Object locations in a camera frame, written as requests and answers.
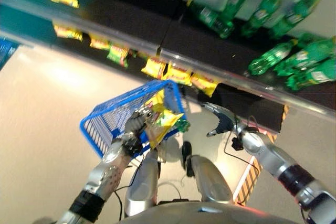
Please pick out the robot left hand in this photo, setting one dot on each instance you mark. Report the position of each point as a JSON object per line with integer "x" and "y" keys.
{"x": 136, "y": 124}

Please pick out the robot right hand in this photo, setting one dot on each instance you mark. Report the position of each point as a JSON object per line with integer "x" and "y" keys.
{"x": 225, "y": 120}

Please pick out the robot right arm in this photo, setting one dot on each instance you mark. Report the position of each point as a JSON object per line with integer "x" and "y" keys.
{"x": 270, "y": 155}

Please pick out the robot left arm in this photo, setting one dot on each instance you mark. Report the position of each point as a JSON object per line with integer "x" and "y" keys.
{"x": 110, "y": 171}

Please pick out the large yellow snack bag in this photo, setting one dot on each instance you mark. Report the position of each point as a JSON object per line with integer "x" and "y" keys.
{"x": 161, "y": 127}

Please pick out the small green snack bag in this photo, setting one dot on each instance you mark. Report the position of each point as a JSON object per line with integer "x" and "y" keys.
{"x": 183, "y": 125}

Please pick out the robot dark foot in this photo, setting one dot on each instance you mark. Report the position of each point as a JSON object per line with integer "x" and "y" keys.
{"x": 186, "y": 153}

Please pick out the robot left leg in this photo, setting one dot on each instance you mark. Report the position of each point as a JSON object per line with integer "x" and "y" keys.
{"x": 143, "y": 182}

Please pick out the robot leg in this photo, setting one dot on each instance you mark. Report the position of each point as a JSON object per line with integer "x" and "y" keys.
{"x": 143, "y": 182}
{"x": 210, "y": 179}

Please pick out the robot right leg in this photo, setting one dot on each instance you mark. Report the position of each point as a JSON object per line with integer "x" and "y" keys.
{"x": 210, "y": 179}

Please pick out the yellow black hazard tape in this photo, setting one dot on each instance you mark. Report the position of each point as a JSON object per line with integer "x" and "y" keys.
{"x": 249, "y": 176}

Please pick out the black store shelf unit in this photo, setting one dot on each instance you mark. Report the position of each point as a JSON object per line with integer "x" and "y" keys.
{"x": 204, "y": 48}

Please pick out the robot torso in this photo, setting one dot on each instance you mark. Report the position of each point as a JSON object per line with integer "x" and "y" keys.
{"x": 199, "y": 213}

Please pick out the blue package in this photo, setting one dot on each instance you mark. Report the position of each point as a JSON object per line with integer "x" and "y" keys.
{"x": 6, "y": 52}

